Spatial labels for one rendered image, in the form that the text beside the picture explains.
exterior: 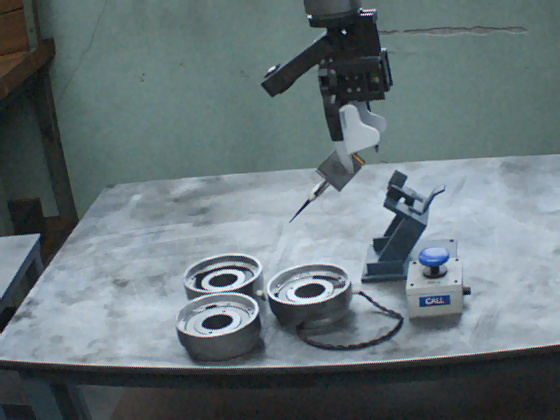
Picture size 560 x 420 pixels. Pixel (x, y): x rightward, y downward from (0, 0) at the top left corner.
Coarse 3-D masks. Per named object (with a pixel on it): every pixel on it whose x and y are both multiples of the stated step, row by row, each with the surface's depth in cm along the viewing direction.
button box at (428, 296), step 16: (416, 272) 123; (432, 272) 121; (448, 272) 121; (416, 288) 119; (432, 288) 119; (448, 288) 119; (464, 288) 122; (416, 304) 120; (432, 304) 120; (448, 304) 119
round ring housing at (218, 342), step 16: (192, 304) 126; (208, 304) 127; (224, 304) 126; (240, 304) 126; (256, 304) 123; (176, 320) 122; (208, 320) 124; (224, 320) 124; (240, 320) 122; (256, 320) 120; (192, 336) 118; (208, 336) 117; (224, 336) 117; (240, 336) 118; (256, 336) 121; (192, 352) 121; (208, 352) 118; (224, 352) 119; (240, 352) 120
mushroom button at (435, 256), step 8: (424, 248) 122; (432, 248) 121; (440, 248) 121; (424, 256) 120; (432, 256) 120; (440, 256) 119; (448, 256) 120; (424, 264) 120; (432, 264) 119; (440, 264) 119
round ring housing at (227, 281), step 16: (224, 256) 136; (240, 256) 136; (192, 272) 135; (224, 272) 134; (240, 272) 134; (256, 272) 133; (192, 288) 129; (208, 288) 131; (224, 288) 130; (240, 288) 128; (256, 288) 130
